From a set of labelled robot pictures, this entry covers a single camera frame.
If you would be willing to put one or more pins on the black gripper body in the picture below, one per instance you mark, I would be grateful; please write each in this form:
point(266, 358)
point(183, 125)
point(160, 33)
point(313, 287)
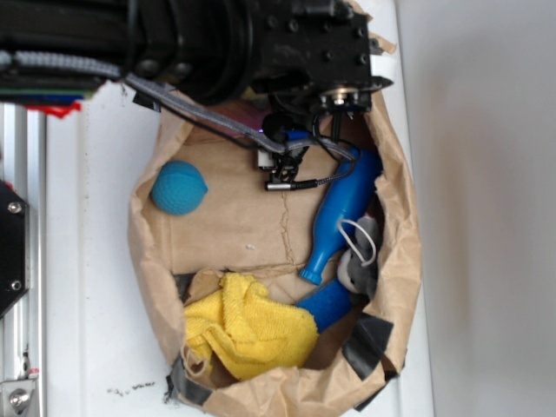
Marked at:
point(317, 57)

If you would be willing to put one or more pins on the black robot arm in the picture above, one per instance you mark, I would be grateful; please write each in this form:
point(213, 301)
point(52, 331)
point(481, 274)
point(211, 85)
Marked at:
point(54, 52)

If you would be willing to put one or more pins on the blue plastic bowling pin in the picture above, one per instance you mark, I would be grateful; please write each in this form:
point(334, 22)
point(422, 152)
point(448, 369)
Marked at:
point(346, 199)

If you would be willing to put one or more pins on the blue rubber ball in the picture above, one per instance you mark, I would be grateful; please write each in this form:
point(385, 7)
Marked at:
point(179, 188)

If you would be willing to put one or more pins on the brown paper bag basket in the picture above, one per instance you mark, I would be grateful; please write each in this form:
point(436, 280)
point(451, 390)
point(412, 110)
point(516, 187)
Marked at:
point(243, 228)

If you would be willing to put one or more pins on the grey plush mouse toy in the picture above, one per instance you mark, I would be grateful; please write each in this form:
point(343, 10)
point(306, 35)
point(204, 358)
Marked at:
point(357, 268)

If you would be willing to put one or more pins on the blue foam cylinder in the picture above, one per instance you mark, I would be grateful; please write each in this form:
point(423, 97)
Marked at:
point(327, 305)

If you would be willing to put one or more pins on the yellow terry cloth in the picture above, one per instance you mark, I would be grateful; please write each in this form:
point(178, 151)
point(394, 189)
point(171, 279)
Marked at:
point(247, 331)

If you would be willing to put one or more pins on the white plastic tray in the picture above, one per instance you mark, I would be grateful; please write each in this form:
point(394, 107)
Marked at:
point(102, 358)

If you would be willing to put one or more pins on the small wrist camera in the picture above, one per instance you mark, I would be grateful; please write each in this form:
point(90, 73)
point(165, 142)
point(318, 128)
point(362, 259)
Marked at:
point(283, 170)

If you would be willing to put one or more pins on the aluminium frame rail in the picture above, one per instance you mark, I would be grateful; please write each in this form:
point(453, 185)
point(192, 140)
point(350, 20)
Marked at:
point(23, 135)

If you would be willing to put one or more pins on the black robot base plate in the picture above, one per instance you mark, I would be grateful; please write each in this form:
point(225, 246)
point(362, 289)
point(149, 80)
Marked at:
point(14, 235)

